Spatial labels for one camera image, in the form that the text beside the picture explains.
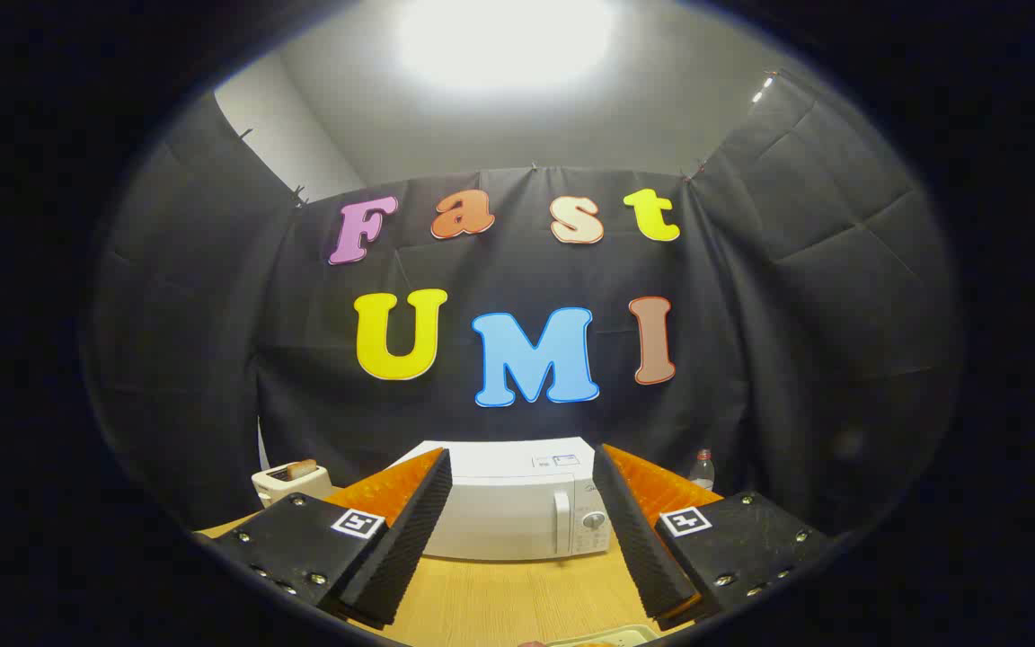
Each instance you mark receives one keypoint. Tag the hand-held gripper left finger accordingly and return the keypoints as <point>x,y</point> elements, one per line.
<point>410,539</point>

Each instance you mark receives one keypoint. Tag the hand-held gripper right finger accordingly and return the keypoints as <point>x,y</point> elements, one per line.
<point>639,539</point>

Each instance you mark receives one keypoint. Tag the white microwave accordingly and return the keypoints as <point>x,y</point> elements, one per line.
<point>499,512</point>

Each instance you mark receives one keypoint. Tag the clear plastic water bottle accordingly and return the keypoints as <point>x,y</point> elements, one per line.
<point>703,472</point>

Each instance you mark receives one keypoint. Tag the white square plate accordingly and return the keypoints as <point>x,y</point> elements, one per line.
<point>607,634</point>

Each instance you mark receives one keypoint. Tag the toast bread slice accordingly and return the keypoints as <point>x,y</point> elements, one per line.
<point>302,468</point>

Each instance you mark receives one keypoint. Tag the cream toaster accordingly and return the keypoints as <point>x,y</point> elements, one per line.
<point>279,490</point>

